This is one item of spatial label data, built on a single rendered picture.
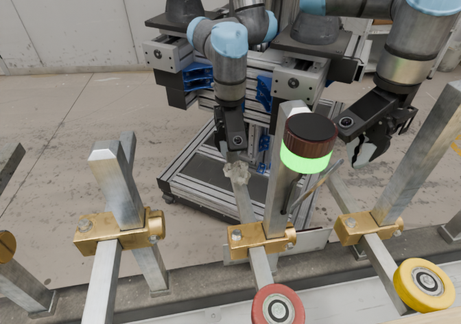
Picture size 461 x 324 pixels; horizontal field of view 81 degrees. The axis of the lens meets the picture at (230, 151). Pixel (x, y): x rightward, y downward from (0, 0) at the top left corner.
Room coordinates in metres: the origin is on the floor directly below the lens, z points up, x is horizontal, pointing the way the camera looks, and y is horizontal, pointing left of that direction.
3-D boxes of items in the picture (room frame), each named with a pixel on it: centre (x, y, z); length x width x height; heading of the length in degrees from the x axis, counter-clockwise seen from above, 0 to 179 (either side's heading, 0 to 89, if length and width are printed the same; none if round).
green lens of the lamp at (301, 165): (0.25, -0.09, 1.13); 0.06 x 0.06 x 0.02
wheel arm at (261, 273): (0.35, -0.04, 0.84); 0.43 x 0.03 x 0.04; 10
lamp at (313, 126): (0.25, -0.09, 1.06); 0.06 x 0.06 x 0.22; 10
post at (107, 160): (0.26, 0.16, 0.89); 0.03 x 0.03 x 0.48; 10
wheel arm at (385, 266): (0.38, -0.28, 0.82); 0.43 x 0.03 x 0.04; 10
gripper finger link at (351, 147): (0.44, -0.28, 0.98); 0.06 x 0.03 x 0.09; 120
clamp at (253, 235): (0.29, -0.06, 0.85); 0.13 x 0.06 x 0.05; 100
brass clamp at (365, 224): (0.34, -0.31, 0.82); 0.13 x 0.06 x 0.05; 100
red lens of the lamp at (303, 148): (0.25, -0.09, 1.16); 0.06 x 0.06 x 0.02
